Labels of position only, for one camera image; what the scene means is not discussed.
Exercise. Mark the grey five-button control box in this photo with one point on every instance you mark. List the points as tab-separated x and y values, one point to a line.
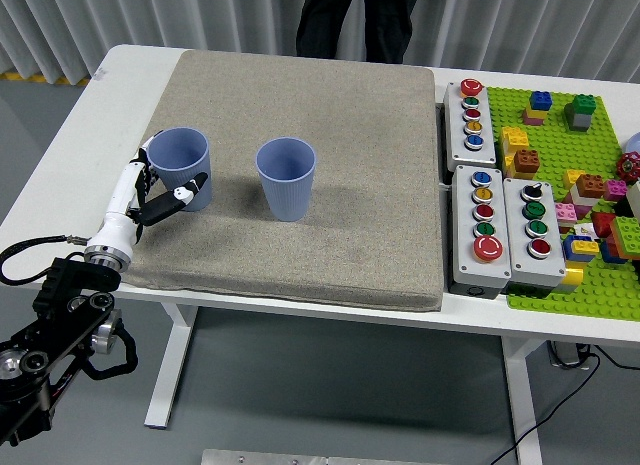
462	245
456	145

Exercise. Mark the green grey block stack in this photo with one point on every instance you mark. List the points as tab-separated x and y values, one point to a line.
581	115

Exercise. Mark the orange white block stack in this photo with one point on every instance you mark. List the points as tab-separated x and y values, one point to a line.
590	185

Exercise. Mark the yellow building block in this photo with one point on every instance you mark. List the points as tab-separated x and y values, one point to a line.
571	179

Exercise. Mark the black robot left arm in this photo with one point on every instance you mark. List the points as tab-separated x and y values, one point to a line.
65	295

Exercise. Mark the small white printed tile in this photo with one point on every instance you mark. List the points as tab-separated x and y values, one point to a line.
584	229

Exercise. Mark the red valve wheel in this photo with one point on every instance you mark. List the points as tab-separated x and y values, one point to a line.
629	167

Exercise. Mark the blue yellow pink block stack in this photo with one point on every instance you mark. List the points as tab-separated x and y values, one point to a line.
540	102

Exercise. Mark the grey selector switch control box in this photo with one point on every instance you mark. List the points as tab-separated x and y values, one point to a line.
515	245

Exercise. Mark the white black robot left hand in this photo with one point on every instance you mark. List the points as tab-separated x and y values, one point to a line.
117	225

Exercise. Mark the person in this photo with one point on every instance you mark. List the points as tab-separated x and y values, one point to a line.
340	20

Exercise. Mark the pink building block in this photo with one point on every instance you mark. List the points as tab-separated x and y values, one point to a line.
616	190
566	211

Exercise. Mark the green orange block stack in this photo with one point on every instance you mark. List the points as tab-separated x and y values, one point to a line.
627	232

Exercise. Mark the blue ribbed plastic cup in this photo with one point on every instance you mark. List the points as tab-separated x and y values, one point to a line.
287	195
177	155

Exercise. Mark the grey-brown foam mat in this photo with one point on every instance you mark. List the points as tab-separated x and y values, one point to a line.
325	135

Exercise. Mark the white table leg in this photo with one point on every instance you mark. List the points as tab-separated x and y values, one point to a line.
522	400
167	370

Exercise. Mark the brown building block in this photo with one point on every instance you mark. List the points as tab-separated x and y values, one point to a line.
526	161

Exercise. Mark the yellow round block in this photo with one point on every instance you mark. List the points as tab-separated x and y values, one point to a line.
572	277

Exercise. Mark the silver metal plate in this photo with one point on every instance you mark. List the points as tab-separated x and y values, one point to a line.
300	457

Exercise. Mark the grey power strip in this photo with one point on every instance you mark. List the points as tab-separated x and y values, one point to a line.
565	355

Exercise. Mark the yellow white block stack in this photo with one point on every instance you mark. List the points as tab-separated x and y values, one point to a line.
512	137

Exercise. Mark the pale blue round object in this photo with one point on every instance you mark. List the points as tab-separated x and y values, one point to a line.
634	145

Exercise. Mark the red building block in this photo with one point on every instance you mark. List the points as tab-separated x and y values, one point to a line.
602	224

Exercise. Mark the white pleated curtain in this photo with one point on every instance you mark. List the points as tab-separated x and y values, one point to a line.
200	15

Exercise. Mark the green building baseplate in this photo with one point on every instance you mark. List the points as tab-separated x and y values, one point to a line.
550	145

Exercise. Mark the small table sticker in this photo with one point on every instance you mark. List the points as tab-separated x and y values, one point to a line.
100	75

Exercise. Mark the white box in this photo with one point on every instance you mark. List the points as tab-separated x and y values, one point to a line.
635	200

